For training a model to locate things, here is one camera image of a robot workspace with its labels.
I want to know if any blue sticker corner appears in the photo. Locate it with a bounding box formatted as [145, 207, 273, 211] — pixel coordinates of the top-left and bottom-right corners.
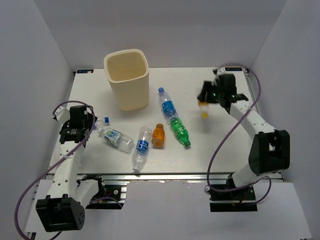
[224, 67, 243, 72]
[76, 69, 94, 74]

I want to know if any blue sticker left corner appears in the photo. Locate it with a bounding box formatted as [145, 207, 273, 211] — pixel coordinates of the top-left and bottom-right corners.
[76, 69, 94, 74]

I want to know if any small yellow-cap orange-label bottle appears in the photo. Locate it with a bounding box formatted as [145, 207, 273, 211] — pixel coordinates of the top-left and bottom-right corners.
[198, 101, 209, 119]

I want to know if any small blue-cap bottle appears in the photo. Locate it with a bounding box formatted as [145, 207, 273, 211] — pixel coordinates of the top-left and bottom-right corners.
[94, 117, 110, 129]

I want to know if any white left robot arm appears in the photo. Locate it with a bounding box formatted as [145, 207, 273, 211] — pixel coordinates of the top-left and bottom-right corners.
[35, 105, 106, 233]

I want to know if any blue label water bottle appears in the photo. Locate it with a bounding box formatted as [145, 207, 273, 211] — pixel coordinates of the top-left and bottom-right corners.
[158, 87, 179, 122]

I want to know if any cream plastic bin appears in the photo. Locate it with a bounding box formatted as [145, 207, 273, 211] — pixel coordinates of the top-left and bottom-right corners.
[103, 49, 150, 111]

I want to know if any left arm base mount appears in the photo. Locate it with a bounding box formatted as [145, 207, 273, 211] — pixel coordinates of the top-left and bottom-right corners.
[76, 174, 128, 210]

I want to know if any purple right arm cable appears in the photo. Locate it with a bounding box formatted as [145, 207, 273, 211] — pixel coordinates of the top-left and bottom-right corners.
[204, 68, 273, 206]

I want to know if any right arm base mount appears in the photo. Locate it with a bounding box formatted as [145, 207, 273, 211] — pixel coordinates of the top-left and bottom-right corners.
[204, 185, 258, 213]

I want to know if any green plastic bottle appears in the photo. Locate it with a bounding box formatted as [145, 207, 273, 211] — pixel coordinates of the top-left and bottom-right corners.
[170, 117, 191, 148]

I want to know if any clear green-label water bottle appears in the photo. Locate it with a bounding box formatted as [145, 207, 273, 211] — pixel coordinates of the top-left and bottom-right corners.
[97, 127, 134, 153]

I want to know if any orange juice bottle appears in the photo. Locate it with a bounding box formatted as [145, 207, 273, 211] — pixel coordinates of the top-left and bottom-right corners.
[151, 123, 165, 149]

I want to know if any blue sticker right corner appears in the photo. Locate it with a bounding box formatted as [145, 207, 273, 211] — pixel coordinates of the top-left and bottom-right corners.
[224, 67, 243, 72]

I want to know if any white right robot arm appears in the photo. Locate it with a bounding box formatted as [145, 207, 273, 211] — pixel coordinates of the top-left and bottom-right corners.
[197, 72, 290, 200]

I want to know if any aluminium table frame rail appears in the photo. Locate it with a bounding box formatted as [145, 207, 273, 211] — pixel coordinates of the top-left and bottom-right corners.
[44, 172, 283, 185]

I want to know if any crushed clear blue-label bottle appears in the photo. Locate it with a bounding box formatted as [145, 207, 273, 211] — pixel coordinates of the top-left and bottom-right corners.
[132, 126, 152, 172]

